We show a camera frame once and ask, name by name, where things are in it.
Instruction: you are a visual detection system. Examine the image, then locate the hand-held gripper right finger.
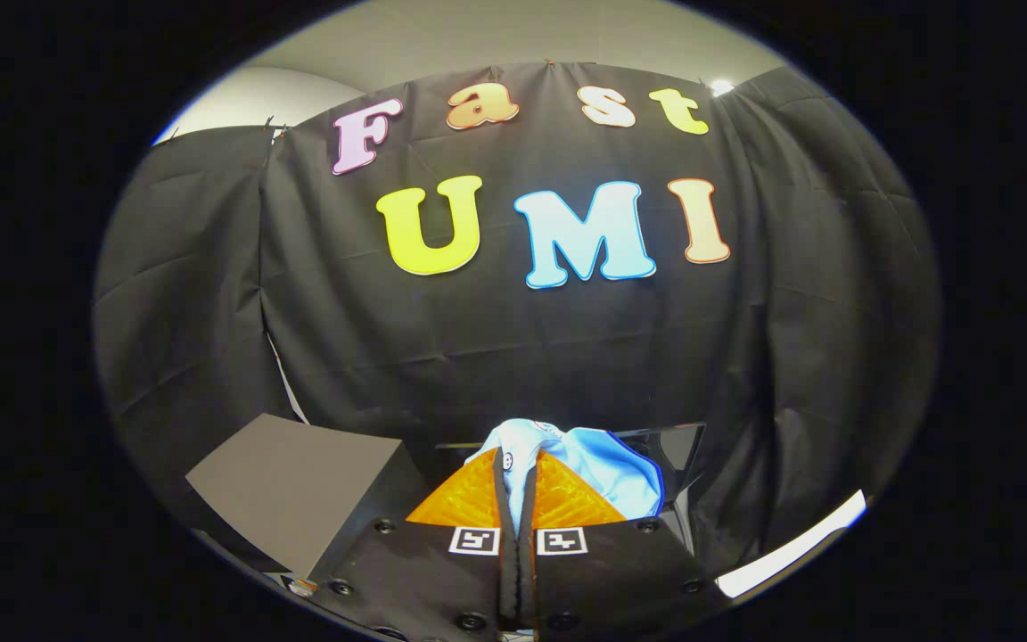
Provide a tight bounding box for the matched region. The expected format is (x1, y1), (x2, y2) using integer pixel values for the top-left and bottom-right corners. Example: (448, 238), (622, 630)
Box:
(518, 448), (734, 642)

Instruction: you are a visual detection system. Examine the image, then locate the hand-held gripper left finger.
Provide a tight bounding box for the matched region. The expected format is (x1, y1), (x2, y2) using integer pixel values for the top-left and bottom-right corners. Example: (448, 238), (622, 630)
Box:
(312, 448), (521, 642)

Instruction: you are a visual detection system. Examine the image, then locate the light blue polo shirt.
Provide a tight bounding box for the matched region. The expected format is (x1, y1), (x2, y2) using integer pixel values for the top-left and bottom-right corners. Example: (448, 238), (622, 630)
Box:
(464, 417), (665, 529)

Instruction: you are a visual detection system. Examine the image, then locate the grey cabinet with dark top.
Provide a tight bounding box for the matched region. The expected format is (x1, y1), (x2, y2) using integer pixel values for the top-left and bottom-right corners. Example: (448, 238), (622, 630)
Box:
(185, 412), (431, 582)

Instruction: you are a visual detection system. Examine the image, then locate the white flat board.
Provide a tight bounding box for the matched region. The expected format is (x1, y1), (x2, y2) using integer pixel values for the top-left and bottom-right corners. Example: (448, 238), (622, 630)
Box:
(713, 488), (869, 599)

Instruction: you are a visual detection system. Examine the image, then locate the black backdrop cloth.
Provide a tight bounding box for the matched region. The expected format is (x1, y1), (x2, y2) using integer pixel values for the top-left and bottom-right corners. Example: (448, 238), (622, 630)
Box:
(92, 60), (943, 576)

